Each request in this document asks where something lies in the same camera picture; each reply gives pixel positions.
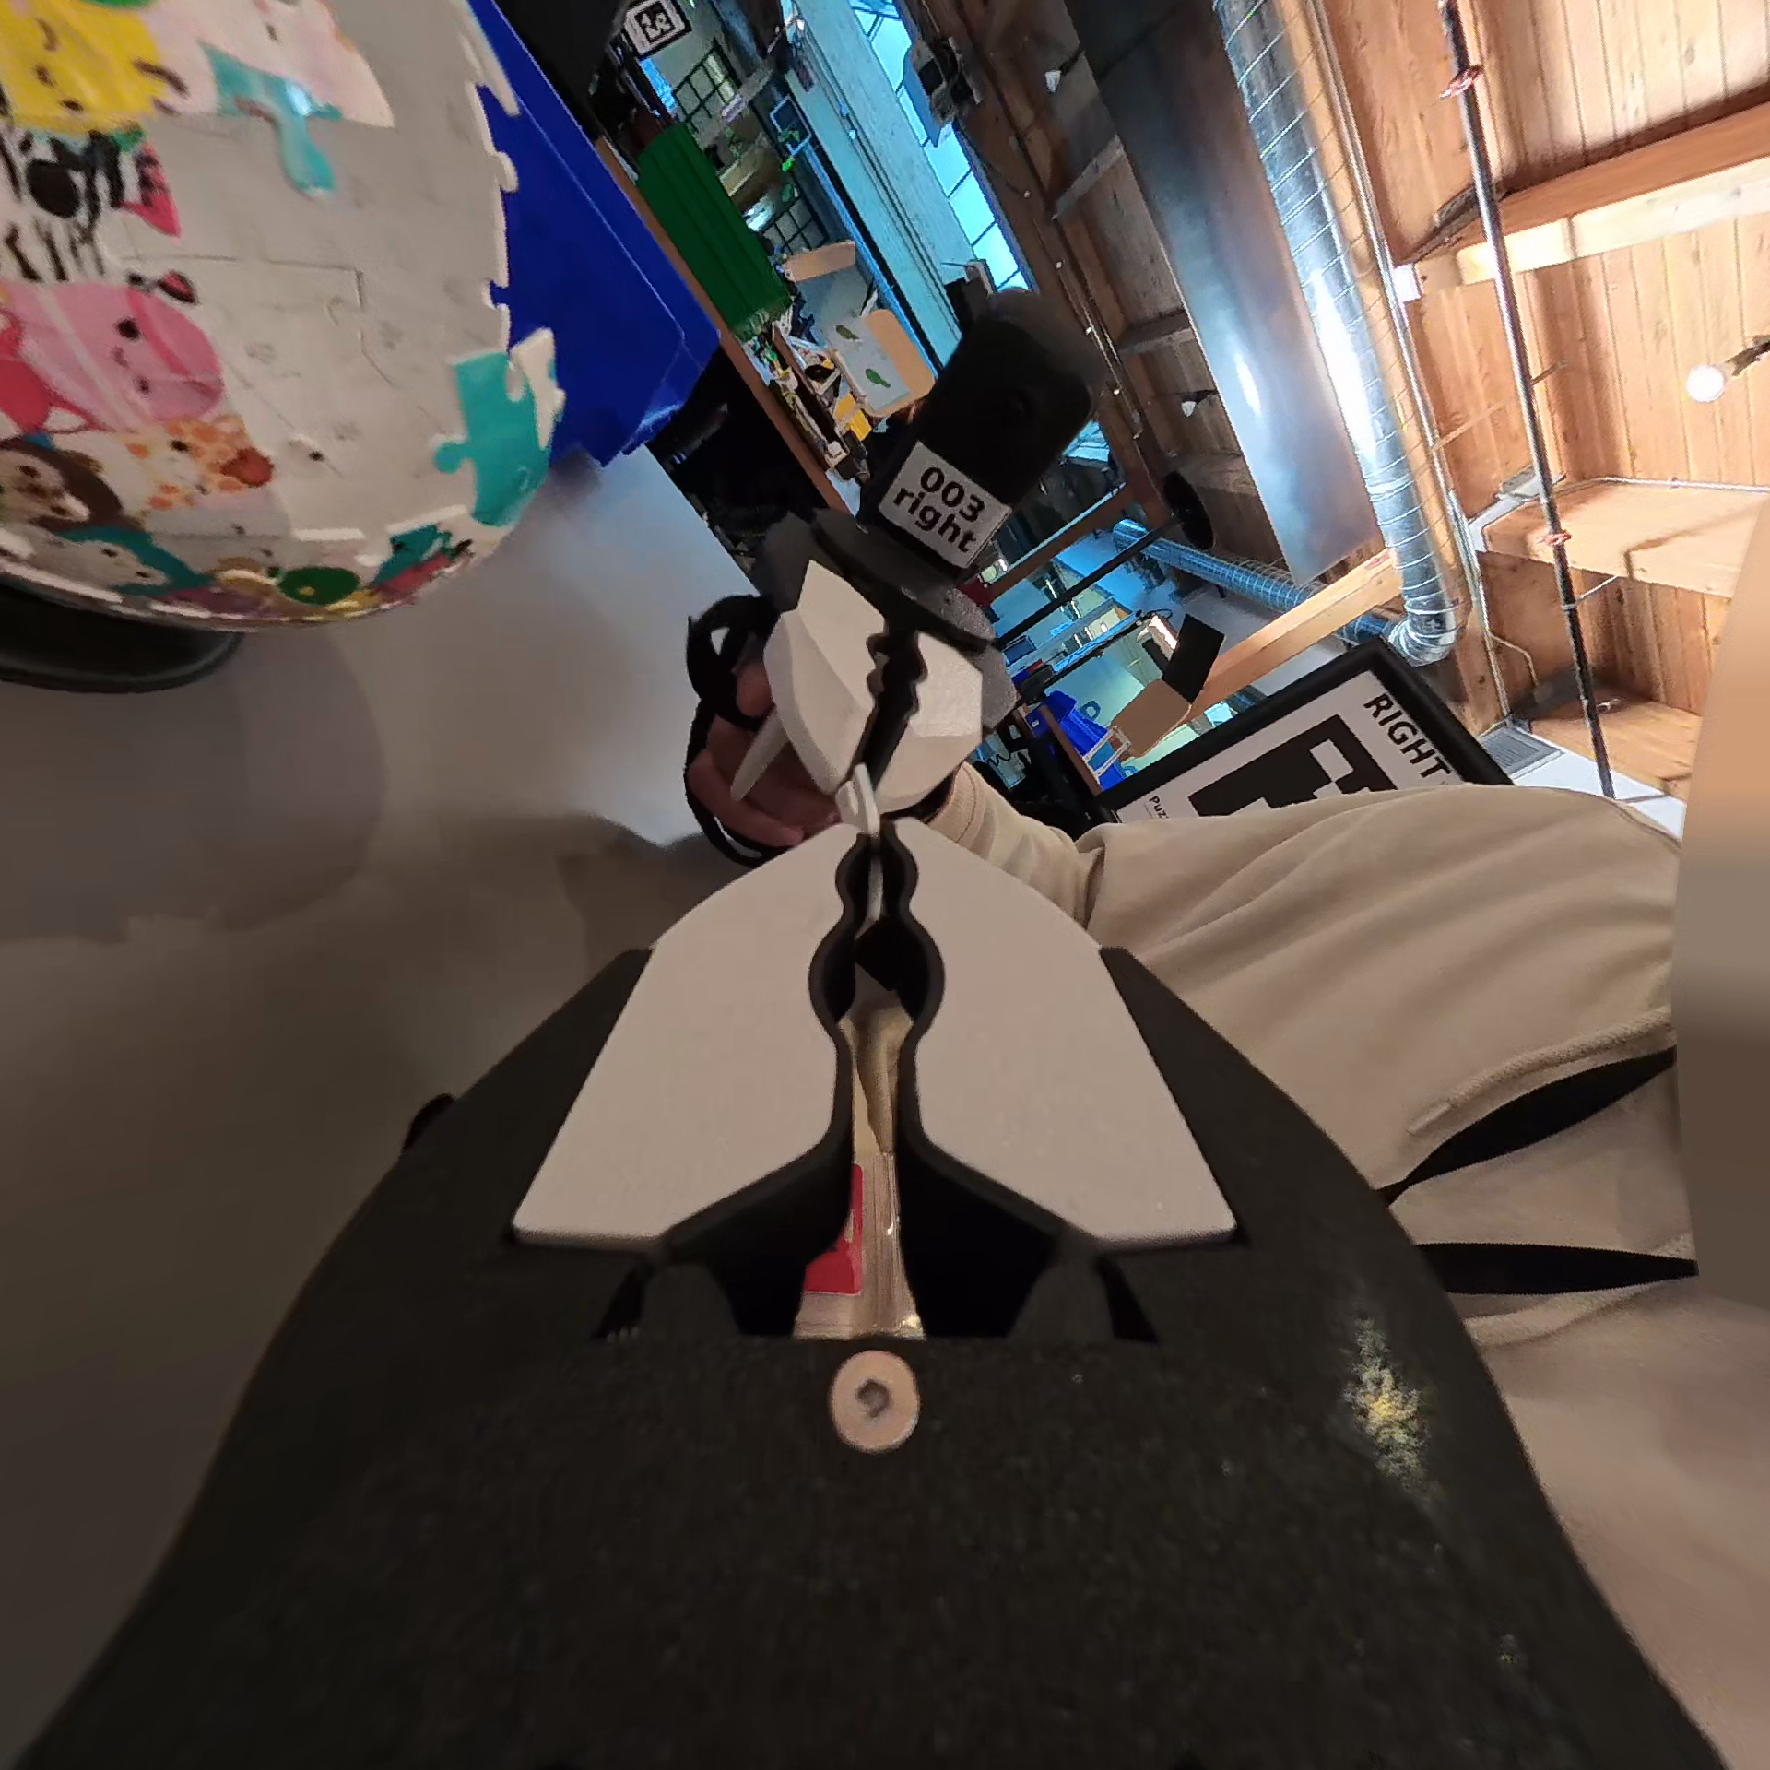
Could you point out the metal ceiling pipe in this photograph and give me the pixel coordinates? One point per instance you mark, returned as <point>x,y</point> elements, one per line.
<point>1531,416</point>

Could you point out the large grey metal duct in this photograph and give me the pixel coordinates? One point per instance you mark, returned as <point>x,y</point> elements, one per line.
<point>1243,276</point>

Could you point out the black framed marker sign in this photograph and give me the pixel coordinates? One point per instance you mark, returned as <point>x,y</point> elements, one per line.
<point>1329,755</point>

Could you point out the person's cream hoodie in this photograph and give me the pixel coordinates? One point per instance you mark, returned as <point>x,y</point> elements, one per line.
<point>1590,1521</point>

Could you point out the small marker tag sign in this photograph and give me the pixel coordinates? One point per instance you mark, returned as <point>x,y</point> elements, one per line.
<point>655,24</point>

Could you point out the green plastic bin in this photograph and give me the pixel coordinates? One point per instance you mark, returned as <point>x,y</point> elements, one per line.
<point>713,235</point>

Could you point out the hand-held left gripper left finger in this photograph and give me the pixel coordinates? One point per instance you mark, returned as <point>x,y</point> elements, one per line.
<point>692,1091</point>

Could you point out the blue plastic bin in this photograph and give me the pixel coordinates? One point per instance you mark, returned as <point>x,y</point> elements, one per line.
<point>609,276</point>

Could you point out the person's right hand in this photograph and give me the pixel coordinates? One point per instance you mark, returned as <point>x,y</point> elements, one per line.
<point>774,810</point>

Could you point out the silver spiral duct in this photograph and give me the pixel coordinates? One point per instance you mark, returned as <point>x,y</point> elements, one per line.
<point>1368,416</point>
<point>1274,574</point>

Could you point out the white puzzle piece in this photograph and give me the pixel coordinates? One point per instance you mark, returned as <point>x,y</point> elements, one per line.
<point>860,810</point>

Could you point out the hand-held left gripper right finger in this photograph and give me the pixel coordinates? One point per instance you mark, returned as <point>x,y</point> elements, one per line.
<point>1053,1091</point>

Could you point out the black flag panel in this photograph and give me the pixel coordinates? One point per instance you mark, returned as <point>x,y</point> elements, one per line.
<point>1198,658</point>

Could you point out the colourful puzzle ball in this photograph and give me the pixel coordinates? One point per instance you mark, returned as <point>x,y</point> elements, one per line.
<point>277,276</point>

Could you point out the red white badge card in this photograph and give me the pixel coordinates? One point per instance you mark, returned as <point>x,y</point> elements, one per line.
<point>836,1265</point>

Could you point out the black ball stand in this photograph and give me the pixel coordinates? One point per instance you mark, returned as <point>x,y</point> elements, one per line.
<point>110,642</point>

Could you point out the ceiling light bulb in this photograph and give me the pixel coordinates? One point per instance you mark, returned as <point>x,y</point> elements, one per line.
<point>1708,383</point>

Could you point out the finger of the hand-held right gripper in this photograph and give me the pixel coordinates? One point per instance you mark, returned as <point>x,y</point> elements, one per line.
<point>935,733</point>
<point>823,677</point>

